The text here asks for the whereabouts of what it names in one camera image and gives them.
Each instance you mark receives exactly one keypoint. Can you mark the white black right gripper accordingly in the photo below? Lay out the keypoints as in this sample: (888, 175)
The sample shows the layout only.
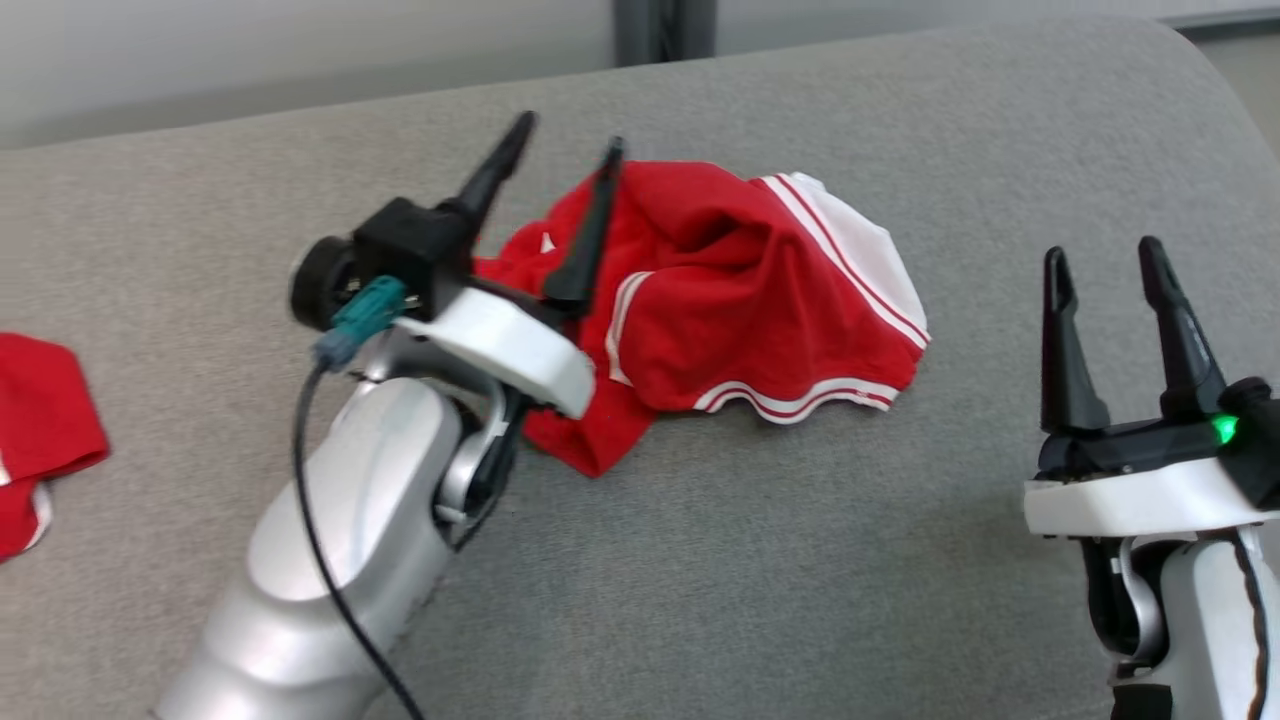
(1130, 500)

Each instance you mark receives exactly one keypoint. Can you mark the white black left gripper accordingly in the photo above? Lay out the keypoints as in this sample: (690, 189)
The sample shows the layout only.
(500, 350)

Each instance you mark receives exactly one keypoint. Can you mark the red white basketball jersey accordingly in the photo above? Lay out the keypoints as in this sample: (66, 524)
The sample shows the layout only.
(720, 300)

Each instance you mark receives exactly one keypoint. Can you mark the red white shorts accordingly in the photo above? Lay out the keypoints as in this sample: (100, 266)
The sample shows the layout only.
(40, 420)

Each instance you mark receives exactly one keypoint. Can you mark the grey fabric sofa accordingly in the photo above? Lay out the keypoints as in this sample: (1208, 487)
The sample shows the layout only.
(800, 550)

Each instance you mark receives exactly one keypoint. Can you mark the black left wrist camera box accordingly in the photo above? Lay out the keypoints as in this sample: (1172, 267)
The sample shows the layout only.
(410, 245)

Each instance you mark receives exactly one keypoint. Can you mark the grey metal post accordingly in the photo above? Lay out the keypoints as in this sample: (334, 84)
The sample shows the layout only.
(655, 30)

